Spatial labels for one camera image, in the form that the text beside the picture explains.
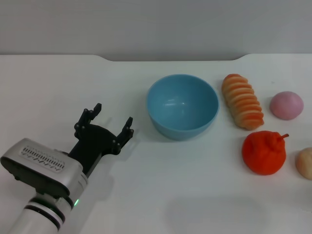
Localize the orange striped bread roll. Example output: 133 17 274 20
221 73 265 130

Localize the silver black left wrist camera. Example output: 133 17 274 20
0 138 85 195

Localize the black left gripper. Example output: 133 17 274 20
69 103 134 177

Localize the beige round bun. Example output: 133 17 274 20
295 147 312 180

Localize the blue bowl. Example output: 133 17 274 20
146 74 219 141

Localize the pink round bun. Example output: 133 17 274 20
269 91 304 121

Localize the orange toy fruit with stem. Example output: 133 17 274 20
241 130 290 176

